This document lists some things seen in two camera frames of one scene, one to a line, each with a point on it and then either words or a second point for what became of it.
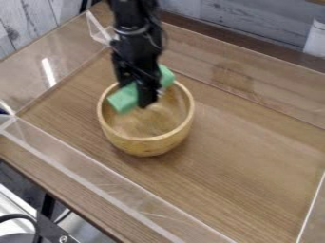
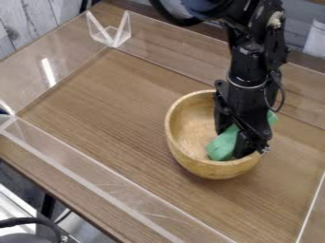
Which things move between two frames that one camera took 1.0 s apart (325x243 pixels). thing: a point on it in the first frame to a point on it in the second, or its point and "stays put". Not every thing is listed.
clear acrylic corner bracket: (105, 35) stays put
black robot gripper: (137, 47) to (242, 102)
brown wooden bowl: (151, 130) to (190, 129)
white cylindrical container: (315, 40) stays put
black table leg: (48, 205) stays put
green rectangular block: (125, 99) to (221, 145)
